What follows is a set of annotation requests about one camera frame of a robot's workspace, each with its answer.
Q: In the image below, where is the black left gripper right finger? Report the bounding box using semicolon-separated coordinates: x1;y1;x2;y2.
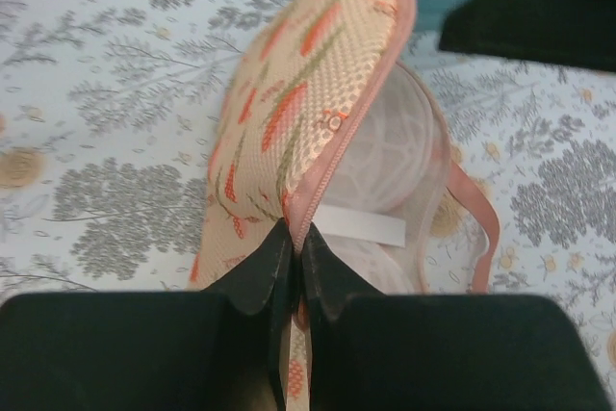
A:
301;229;610;411

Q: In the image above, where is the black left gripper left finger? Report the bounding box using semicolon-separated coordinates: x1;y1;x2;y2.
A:
1;222;294;410

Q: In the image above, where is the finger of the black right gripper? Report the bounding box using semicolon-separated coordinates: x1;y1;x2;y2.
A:
439;0;615;70

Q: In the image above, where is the peach floral mesh laundry bag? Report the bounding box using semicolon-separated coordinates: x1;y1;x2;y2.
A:
188;0;501;411

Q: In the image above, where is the floral patterned table mat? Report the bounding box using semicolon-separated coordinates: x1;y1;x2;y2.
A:
1;0;615;393

